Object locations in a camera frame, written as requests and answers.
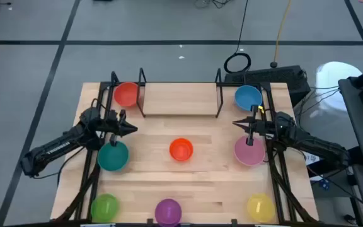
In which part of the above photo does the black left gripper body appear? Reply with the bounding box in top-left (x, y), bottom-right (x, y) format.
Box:
top-left (101, 108), bottom-right (127, 137)

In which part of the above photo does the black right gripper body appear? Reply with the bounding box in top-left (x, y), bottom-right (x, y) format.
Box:
top-left (249, 105), bottom-right (276, 136)

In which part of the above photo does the blue opaque bowl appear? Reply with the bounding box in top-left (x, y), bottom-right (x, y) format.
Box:
top-left (234, 84), bottom-right (263, 112)

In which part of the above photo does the pink opaque bowl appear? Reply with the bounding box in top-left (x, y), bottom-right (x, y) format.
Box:
top-left (233, 135), bottom-right (267, 167)

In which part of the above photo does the teal opaque bowl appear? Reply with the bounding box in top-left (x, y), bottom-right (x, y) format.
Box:
top-left (97, 141), bottom-right (130, 173)

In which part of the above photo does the red opaque bowl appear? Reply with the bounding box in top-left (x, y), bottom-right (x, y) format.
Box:
top-left (113, 81), bottom-right (141, 108)

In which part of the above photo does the orange translucent bowl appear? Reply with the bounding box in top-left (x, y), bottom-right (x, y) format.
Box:
top-left (169, 137), bottom-right (194, 163)

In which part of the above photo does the green translucent bowl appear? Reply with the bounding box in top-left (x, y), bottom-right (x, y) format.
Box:
top-left (90, 193), bottom-right (120, 223)

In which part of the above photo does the yellow translucent bowl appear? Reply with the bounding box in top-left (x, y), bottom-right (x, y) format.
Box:
top-left (246, 193), bottom-right (276, 223)

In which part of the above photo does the black computer case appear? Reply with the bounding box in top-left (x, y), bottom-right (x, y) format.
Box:
top-left (224, 65), bottom-right (311, 107)

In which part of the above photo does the white paper sheet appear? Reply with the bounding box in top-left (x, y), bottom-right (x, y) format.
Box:
top-left (302, 153), bottom-right (326, 183)

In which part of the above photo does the purple translucent bowl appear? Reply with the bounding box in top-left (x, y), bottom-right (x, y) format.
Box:
top-left (154, 198), bottom-right (183, 227)

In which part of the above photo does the black metal rig frame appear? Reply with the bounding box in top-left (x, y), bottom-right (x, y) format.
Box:
top-left (52, 71), bottom-right (320, 227)

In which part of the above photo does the wooden shelf with black frame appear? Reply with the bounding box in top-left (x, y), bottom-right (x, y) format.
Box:
top-left (136, 67), bottom-right (225, 119)

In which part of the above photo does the black hanging cable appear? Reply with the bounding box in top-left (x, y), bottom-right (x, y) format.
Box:
top-left (223, 0), bottom-right (252, 74)

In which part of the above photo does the yellow hanging cable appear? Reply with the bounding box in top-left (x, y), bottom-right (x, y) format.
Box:
top-left (272, 0), bottom-right (292, 64)

